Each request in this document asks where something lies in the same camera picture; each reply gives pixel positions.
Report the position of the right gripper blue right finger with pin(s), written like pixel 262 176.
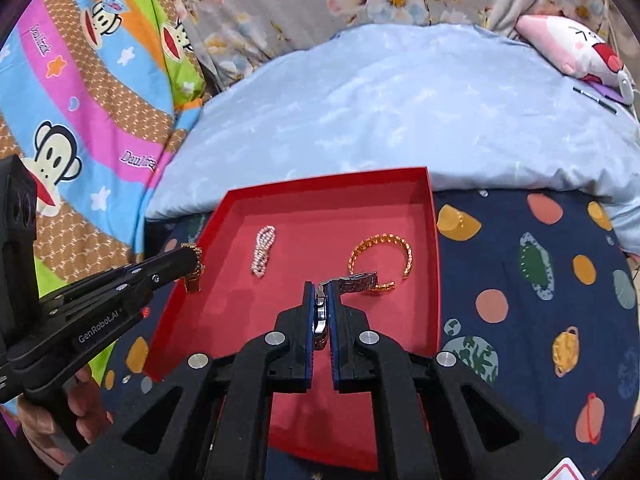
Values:
pixel 338 342

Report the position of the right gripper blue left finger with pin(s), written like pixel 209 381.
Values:
pixel 303 344

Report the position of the silver metal wristwatch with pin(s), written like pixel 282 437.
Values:
pixel 327 301

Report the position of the gold twisted cuff bangle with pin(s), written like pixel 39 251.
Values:
pixel 379 261

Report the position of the red cardboard tray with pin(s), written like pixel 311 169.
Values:
pixel 262 244

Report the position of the left human hand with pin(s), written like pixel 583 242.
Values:
pixel 39 427

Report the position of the light blue quilt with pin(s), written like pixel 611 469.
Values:
pixel 475 109

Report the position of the colourful monkey cartoon blanket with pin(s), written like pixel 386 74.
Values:
pixel 96 98

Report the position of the pink white plush pillow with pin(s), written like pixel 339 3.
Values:
pixel 578 52

